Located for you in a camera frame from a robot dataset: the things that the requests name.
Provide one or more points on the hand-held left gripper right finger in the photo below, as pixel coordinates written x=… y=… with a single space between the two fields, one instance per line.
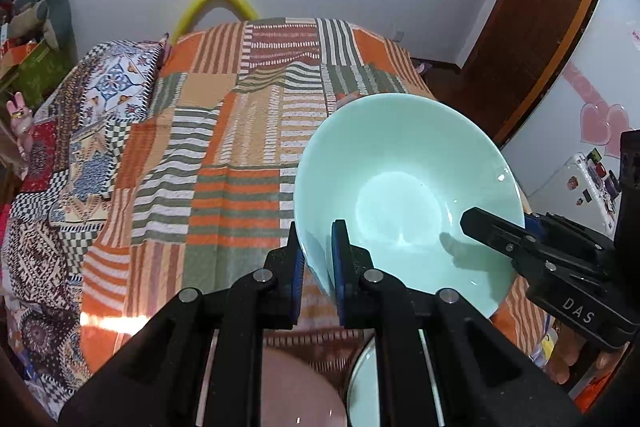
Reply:
x=339 y=272

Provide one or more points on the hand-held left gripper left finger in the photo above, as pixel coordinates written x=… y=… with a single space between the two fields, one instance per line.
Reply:
x=299 y=267

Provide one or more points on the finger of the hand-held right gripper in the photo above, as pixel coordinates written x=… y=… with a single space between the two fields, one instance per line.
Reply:
x=575 y=239
x=500 y=237

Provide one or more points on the green bowl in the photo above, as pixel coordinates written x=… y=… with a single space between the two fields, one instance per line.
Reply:
x=400 y=167

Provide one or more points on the person's right hand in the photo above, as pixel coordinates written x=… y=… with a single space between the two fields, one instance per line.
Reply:
x=565 y=352

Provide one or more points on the orange striped patchwork blanket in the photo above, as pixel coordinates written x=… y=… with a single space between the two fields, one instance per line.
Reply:
x=225 y=187

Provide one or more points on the pink heart sticker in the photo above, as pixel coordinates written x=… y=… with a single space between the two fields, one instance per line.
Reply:
x=602 y=124

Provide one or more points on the green plate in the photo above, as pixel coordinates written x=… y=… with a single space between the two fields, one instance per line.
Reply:
x=362 y=392

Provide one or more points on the pink plate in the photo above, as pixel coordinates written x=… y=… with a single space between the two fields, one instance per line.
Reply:
x=300 y=392

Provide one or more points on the white fridge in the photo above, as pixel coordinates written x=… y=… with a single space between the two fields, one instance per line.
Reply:
x=565 y=97

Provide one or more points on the wooden door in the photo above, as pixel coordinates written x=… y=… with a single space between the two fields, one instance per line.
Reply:
x=540 y=7

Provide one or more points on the multicolour patterned quilt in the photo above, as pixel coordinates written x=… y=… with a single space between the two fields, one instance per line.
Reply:
x=75 y=167

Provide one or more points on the yellow foam arch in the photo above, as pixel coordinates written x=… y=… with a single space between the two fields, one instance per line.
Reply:
x=215 y=2

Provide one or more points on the pink rabbit toy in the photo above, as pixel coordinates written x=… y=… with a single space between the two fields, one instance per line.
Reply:
x=21 y=122

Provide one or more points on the green patterned box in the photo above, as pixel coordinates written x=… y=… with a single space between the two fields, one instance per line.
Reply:
x=30 y=69

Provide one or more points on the green plush toy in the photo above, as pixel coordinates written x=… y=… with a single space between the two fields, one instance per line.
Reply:
x=45 y=12

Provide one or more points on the wall outlet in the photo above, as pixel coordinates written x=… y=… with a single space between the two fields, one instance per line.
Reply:
x=398 y=35

